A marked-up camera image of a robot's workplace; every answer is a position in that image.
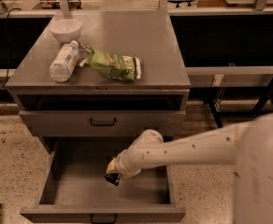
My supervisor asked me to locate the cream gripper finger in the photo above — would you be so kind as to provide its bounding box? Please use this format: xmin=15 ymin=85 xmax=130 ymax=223
xmin=106 ymin=159 xmax=118 ymax=175

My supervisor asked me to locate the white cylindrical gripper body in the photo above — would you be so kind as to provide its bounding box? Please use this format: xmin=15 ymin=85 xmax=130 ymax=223
xmin=115 ymin=155 xmax=141 ymax=179

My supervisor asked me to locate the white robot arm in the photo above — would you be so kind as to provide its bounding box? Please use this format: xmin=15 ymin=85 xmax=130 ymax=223
xmin=106 ymin=113 xmax=273 ymax=224

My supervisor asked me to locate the grey open middle drawer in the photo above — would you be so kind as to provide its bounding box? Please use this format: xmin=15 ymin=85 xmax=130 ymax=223
xmin=21 ymin=138 xmax=185 ymax=224

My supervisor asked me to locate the grey drawer cabinet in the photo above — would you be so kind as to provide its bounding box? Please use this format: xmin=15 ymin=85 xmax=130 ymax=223
xmin=4 ymin=9 xmax=192 ymax=156

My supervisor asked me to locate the grey top drawer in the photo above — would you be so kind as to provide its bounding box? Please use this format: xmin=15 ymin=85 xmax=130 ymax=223
xmin=18 ymin=94 xmax=187 ymax=138

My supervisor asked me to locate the green chip bag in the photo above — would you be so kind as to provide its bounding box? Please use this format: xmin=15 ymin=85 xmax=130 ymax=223
xmin=79 ymin=46 xmax=142 ymax=81

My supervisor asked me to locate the clear plastic water bottle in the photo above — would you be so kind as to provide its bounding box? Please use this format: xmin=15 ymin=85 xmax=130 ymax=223
xmin=49 ymin=40 xmax=79 ymax=82

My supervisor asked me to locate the black wheeled stand leg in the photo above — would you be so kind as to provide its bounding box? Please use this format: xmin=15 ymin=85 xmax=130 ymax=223
xmin=204 ymin=77 xmax=273 ymax=128

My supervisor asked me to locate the white ceramic bowl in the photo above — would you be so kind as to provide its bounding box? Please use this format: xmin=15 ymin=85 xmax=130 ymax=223
xmin=50 ymin=19 xmax=82 ymax=44

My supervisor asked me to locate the black middle drawer handle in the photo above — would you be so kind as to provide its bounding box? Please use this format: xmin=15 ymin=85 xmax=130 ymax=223
xmin=90 ymin=214 xmax=118 ymax=224

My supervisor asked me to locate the black drawer handle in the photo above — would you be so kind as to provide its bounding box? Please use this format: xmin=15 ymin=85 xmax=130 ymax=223
xmin=90 ymin=214 xmax=118 ymax=224
xmin=89 ymin=118 xmax=117 ymax=127

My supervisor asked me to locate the black top drawer handle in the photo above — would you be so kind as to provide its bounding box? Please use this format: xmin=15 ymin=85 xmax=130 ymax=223
xmin=89 ymin=118 xmax=117 ymax=127

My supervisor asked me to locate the black cable on left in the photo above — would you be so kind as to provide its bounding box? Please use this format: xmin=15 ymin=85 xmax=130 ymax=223
xmin=0 ymin=7 xmax=23 ymax=133

